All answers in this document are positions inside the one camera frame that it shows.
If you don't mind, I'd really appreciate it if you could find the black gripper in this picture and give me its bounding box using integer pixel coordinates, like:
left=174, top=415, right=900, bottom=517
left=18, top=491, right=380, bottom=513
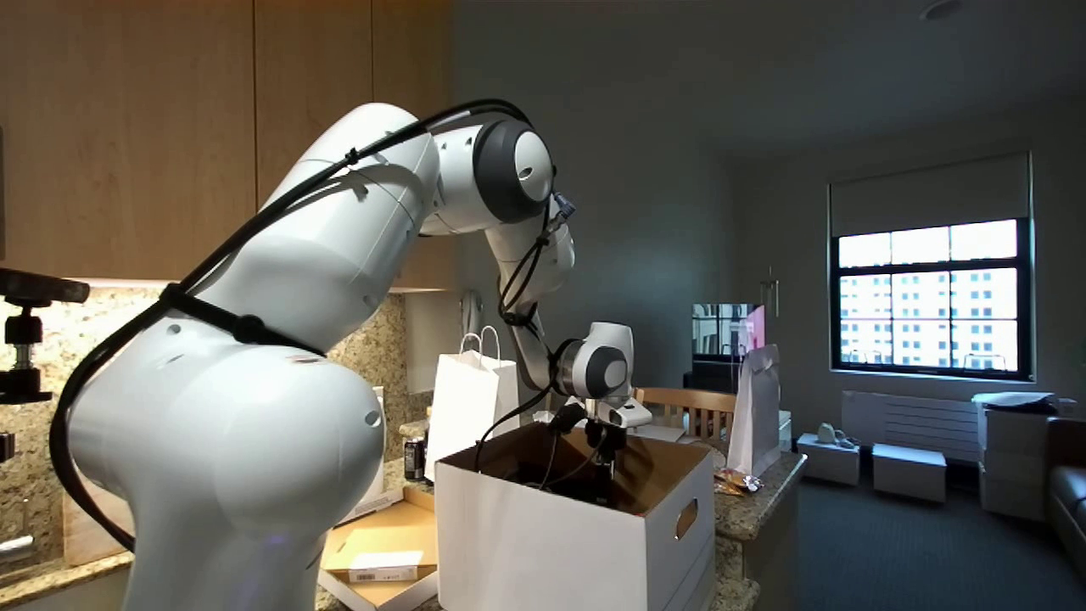
left=580, top=422, right=636, bottom=469

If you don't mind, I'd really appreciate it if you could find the white bag with print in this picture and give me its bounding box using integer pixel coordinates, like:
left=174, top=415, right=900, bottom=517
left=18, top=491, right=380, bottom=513
left=727, top=338, right=788, bottom=479

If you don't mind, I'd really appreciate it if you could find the white window blind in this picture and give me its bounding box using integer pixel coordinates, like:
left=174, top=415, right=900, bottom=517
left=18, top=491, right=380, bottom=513
left=823, top=150, right=1035, bottom=236

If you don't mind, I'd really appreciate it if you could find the grey ottoman cube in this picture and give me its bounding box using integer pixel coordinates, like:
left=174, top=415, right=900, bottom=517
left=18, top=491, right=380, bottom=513
left=867, top=442, right=950, bottom=506
left=794, top=428, right=864, bottom=487

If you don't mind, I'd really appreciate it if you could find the black camera tripod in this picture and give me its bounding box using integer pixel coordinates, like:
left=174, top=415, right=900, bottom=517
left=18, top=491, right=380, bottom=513
left=0, top=263, right=90, bottom=404

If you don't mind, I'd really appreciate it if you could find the white cabinet with lid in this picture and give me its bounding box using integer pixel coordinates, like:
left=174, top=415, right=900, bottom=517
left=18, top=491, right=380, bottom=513
left=974, top=385, right=1057, bottom=523

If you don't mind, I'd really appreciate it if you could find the brown cardboard box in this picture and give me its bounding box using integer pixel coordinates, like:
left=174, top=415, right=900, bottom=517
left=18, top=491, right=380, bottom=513
left=317, top=496, right=445, bottom=611

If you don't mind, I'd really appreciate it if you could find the small white flat box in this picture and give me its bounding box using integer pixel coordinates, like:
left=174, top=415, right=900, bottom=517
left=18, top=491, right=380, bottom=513
left=341, top=549, right=426, bottom=586

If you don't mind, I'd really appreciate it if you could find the white paper bag with handles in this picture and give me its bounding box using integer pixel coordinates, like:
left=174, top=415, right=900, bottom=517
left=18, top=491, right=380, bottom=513
left=419, top=321, right=527, bottom=485

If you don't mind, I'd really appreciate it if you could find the large grid window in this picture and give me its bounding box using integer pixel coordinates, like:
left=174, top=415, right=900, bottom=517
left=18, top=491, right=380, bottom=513
left=829, top=218, right=1035, bottom=384

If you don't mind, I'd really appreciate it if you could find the television screen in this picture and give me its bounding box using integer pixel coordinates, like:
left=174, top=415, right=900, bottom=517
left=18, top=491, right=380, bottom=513
left=685, top=299, right=769, bottom=396

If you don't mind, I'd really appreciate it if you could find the wooden chair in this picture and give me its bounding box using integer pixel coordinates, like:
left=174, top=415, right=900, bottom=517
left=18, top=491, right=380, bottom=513
left=636, top=384, right=739, bottom=447

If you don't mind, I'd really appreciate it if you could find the wall radiator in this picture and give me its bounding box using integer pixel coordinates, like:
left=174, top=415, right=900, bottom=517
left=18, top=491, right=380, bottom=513
left=838, top=385, right=985, bottom=462

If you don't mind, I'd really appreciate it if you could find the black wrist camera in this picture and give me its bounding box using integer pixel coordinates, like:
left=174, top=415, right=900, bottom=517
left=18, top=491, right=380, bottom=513
left=547, top=404, right=598, bottom=442

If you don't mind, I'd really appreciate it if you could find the white cardboard box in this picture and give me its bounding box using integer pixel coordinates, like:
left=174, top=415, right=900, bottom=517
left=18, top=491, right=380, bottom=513
left=435, top=422, right=724, bottom=611

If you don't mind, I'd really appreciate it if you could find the dark sofa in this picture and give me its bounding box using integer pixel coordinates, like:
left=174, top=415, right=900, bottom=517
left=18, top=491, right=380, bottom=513
left=1045, top=417, right=1086, bottom=573

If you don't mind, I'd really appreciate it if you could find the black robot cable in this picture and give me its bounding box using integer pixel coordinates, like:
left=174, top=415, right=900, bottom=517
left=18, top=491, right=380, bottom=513
left=47, top=98, right=586, bottom=553

